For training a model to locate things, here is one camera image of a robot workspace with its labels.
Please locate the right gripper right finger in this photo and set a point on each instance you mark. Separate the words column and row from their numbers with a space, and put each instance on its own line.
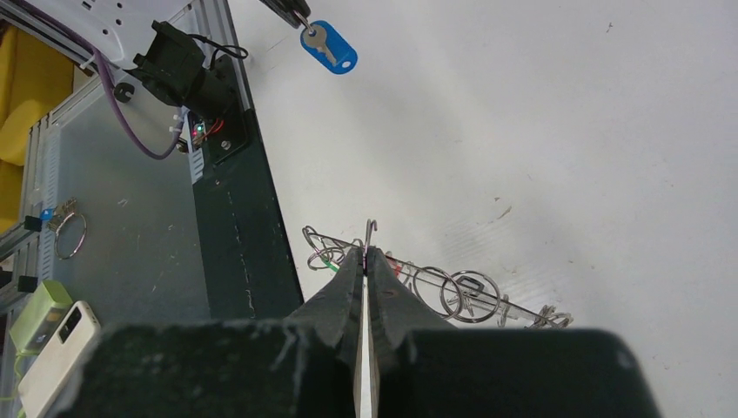
column 403, row 349

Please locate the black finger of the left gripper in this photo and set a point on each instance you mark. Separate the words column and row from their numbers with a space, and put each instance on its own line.
column 293, row 12

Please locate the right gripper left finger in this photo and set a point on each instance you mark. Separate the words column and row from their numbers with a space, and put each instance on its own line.
column 329, row 357

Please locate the blue key tag with key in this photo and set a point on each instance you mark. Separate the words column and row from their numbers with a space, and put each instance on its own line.
column 329, row 48

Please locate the green key tag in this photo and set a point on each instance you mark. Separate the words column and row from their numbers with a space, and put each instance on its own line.
column 330, row 265

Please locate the black key tag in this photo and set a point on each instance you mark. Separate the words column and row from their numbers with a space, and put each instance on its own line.
column 471, row 286

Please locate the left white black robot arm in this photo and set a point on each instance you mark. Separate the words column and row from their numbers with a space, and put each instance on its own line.
column 159, row 43

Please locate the spare keyring with keys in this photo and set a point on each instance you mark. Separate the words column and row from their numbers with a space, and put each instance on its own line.
column 64, row 229

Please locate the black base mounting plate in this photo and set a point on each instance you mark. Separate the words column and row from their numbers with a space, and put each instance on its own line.
column 249, row 269

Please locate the yellow sofa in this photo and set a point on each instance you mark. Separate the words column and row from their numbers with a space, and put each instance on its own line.
column 34, row 80

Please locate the green power bank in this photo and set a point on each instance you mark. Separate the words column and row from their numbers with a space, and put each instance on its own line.
column 40, row 317

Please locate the white smartphone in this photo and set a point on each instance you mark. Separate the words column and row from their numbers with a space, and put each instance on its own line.
column 52, row 368

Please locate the left white cable duct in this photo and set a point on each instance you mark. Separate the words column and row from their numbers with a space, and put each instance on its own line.
column 196, row 162

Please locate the aluminium frame rail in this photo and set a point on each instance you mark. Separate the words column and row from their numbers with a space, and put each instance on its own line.
column 33, row 253

